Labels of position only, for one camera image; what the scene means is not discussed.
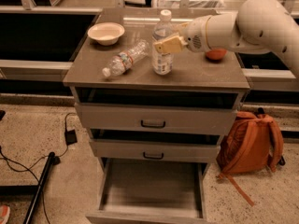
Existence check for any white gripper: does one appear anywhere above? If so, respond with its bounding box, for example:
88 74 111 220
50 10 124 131
153 15 211 54

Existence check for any blue label plastic bottle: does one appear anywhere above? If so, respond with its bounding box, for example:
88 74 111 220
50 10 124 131
151 9 174 76

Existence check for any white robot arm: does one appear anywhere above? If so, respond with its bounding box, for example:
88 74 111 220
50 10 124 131
153 0 299 77

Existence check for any clear lying plastic bottle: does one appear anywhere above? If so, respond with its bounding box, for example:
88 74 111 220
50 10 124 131
102 40 150 77

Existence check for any grey drawer cabinet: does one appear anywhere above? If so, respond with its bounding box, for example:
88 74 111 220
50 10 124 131
63 7 251 224

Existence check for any grey top drawer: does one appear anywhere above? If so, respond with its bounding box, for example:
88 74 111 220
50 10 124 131
75 104 236 135

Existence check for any grey middle drawer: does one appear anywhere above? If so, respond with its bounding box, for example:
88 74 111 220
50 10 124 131
90 140 219 163

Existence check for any grey open bottom drawer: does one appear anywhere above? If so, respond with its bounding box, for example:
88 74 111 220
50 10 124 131
86 159 208 224

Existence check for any orange fruit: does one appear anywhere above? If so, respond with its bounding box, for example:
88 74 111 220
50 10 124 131
206 49 227 61

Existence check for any white ceramic bowl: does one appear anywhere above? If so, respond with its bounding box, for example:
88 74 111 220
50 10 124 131
88 22 125 46

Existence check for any orange backpack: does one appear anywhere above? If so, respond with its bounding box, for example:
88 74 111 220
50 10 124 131
217 107 286 206

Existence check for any black power adapter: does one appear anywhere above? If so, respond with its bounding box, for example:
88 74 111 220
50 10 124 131
64 130 78 146

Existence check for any black metal stand leg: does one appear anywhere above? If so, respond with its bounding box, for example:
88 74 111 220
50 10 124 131
23 152 58 224

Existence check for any orange white shoe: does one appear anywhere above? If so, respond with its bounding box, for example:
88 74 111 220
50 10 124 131
0 205 10 224

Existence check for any black cable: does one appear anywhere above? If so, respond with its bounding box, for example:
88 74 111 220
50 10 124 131
0 112 78 224

